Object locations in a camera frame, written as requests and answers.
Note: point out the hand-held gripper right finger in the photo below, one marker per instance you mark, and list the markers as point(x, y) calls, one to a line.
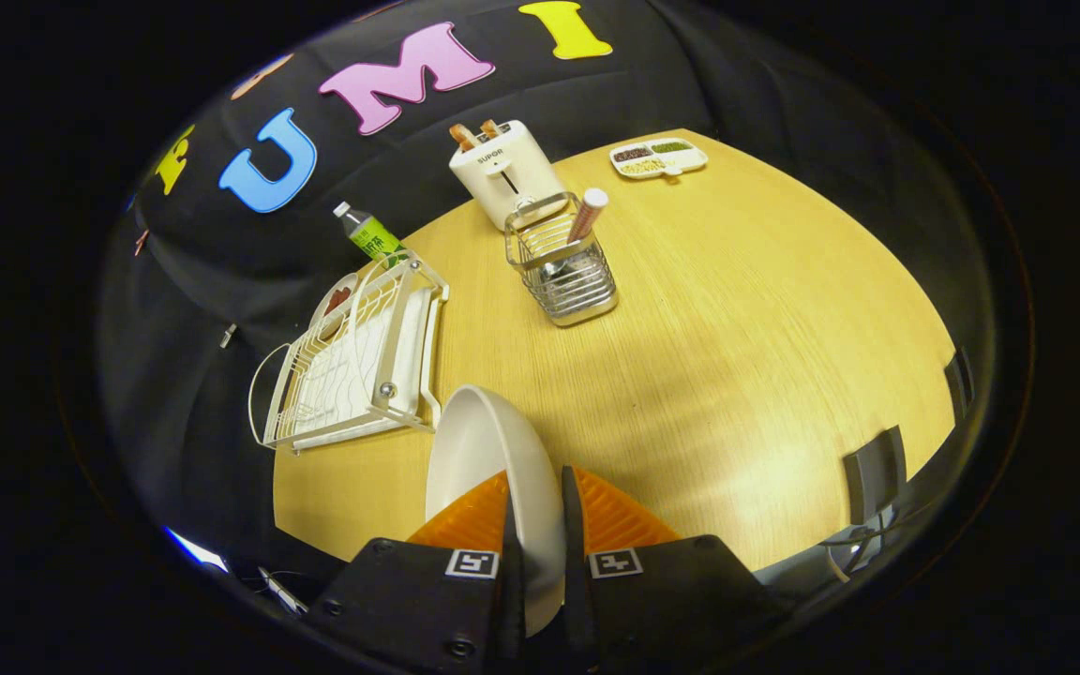
point(671, 600)

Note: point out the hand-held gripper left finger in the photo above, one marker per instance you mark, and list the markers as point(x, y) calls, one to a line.
point(427, 600)

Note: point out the white plate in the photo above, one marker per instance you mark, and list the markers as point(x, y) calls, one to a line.
point(484, 441)

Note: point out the pink dish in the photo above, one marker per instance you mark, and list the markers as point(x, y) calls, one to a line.
point(322, 309)

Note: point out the dark grey chair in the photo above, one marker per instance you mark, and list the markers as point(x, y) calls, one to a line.
point(958, 384)
point(876, 473)

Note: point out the brown heart-shaped food piece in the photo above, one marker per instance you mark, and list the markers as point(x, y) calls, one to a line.
point(337, 300)

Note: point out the silver clip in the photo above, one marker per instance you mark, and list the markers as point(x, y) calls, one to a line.
point(228, 335)

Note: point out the green label drink bottle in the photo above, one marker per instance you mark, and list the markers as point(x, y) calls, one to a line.
point(373, 239)

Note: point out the cream toaster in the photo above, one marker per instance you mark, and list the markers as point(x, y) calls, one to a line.
point(502, 173)

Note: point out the white divided bean tray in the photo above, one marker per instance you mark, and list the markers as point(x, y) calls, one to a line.
point(660, 159)

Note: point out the pink clip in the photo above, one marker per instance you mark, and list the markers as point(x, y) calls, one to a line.
point(140, 242)

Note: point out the brown toast slice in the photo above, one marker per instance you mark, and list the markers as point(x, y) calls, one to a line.
point(462, 137)
point(490, 127)

